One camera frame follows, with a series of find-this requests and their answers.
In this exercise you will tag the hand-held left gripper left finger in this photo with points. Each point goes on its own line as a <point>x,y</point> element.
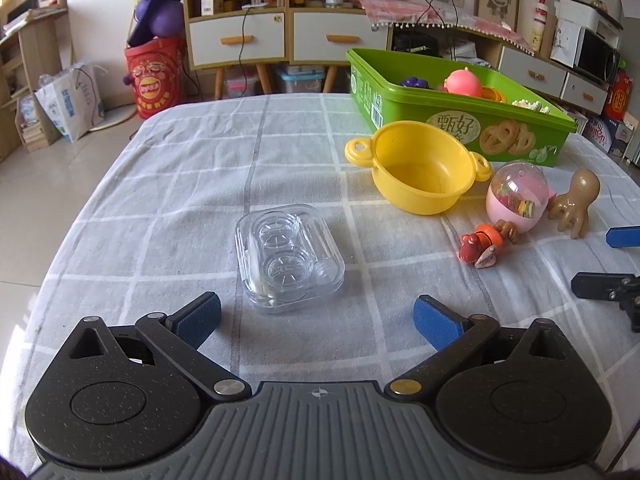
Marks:
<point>200,316</point>

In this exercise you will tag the white carton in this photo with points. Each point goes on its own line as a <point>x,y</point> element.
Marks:
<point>212,1</point>

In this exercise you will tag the red printed bag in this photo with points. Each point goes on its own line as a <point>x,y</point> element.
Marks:
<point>155,80</point>

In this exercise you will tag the black microwave oven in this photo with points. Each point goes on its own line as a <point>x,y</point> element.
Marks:
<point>597,55</point>

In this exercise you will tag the yellow toy pot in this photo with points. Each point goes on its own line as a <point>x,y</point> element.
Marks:
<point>415,190</point>

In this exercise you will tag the purple plush toy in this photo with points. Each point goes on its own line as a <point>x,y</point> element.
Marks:
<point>160,15</point>

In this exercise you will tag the brown octopus toy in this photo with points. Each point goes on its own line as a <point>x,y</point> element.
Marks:
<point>582,190</point>

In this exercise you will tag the blue lidded storage box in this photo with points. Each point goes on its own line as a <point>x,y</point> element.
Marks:
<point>300,80</point>

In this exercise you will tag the pink block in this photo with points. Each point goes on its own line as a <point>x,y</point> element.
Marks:
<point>551,194</point>

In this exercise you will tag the pink tasselled cloth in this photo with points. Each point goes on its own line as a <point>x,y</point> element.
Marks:
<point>410,12</point>

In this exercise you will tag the clear storage box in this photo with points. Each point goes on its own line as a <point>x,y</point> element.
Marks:
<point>240,82</point>

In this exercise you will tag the white paper bag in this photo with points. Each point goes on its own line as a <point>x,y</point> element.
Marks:
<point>70,105</point>

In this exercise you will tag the clear plastic case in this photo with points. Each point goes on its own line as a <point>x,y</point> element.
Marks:
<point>290,260</point>

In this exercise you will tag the black bag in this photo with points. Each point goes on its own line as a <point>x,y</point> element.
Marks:
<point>415,42</point>

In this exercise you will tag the grey checked blanket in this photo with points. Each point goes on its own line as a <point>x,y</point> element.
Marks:
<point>175,170</point>

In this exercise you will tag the white appliance box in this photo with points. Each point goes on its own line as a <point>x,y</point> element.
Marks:
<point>575,17</point>

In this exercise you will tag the pink clear capsule ball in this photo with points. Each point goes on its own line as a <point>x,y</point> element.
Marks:
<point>515,195</point>

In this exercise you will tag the long white drawer cabinet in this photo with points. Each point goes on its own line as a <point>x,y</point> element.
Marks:
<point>530,72</point>

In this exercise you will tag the wooden shelf desk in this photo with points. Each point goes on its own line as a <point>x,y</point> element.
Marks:
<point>35,45</point>

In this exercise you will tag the purple toy grapes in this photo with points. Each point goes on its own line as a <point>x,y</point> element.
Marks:
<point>412,81</point>

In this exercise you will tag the blue red cardboard box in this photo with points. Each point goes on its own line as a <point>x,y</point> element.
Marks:
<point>607,135</point>

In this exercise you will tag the beige starfish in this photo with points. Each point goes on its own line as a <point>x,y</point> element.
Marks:
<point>530,105</point>

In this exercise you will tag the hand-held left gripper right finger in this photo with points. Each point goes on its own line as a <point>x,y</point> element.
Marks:
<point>437,322</point>

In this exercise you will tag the green plastic box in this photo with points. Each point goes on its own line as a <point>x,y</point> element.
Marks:
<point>400,105</point>

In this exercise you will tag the pink rubber duck toy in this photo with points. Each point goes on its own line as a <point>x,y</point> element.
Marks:
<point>462,82</point>

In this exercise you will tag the small orange toy figure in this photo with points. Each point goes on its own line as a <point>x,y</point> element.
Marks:
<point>482,245</point>

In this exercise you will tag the red gift box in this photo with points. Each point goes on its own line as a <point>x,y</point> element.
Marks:
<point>617,97</point>

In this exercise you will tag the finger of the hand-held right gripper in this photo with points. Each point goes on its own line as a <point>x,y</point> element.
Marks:
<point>595,286</point>
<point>625,237</point>

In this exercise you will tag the yellow bottle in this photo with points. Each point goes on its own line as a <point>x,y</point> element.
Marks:
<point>537,27</point>

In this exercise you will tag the white wooden drawer cabinet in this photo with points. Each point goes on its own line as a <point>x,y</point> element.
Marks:
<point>235,37</point>
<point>340,35</point>

